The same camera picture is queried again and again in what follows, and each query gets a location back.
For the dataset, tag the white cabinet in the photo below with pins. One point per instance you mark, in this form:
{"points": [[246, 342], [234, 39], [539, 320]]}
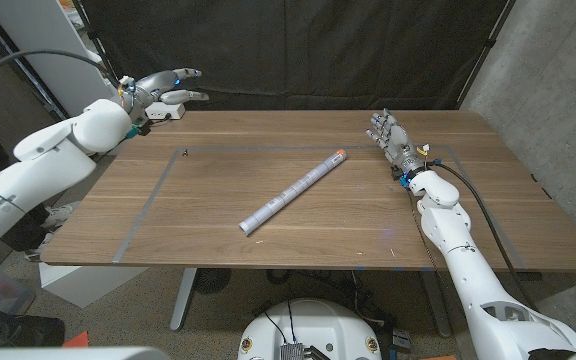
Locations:
{"points": [[43, 30]]}

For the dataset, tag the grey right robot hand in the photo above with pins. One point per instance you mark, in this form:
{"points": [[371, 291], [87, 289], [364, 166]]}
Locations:
{"points": [[400, 147]]}

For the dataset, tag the black bag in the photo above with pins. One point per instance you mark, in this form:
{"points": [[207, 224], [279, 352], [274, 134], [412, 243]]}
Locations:
{"points": [[13, 330]]}

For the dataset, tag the grey power adapter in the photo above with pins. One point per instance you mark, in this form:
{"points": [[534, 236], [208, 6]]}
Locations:
{"points": [[402, 340]]}

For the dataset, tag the orange flat object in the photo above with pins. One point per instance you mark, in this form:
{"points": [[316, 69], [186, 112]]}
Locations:
{"points": [[79, 341]]}

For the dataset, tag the white wrapping paper roll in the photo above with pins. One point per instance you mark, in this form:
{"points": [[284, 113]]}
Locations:
{"points": [[293, 192]]}

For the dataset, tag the grey table leg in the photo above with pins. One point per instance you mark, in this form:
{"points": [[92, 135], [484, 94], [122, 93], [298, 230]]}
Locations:
{"points": [[184, 300], [436, 305]]}

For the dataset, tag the black backdrop curtain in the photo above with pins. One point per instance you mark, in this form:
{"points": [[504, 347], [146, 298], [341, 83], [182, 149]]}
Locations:
{"points": [[293, 50]]}

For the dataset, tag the black backdrop stand pole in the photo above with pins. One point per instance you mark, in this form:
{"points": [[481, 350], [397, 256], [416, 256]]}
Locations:
{"points": [[488, 49], [90, 34]]}

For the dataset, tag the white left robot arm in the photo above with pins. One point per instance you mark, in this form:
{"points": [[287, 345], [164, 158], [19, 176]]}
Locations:
{"points": [[43, 160]]}

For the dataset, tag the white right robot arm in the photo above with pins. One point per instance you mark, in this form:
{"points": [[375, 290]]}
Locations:
{"points": [[473, 280]]}

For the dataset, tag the clear plastic bin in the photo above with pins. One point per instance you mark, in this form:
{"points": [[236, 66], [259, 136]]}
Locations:
{"points": [[3, 290]]}

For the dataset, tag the black round fan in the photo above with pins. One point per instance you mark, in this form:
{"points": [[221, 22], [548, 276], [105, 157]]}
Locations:
{"points": [[211, 281]]}

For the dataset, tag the grey tape outline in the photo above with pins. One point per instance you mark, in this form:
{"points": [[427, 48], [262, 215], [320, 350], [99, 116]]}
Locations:
{"points": [[143, 212]]}

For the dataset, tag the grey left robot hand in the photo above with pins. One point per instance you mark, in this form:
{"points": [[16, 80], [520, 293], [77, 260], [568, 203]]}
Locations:
{"points": [[155, 87]]}

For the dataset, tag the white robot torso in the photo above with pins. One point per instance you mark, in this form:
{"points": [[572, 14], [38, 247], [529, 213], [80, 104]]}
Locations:
{"points": [[313, 330]]}

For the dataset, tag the white power strip box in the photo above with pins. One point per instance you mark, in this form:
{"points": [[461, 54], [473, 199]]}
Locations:
{"points": [[168, 112]]}

